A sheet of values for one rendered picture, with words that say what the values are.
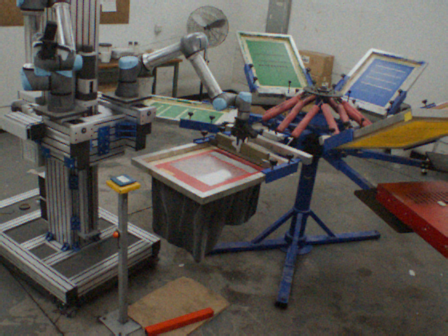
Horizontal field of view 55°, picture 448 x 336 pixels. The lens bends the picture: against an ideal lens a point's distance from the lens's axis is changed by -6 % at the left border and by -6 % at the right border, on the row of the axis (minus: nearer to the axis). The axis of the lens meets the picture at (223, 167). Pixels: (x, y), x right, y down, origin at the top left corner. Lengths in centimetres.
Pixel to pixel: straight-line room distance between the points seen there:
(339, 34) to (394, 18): 89
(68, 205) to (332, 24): 518
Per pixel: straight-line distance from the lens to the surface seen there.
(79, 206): 297
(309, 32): 730
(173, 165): 259
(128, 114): 277
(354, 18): 691
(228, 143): 279
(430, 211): 223
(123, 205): 240
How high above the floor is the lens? 196
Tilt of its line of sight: 23 degrees down
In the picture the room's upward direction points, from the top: 6 degrees clockwise
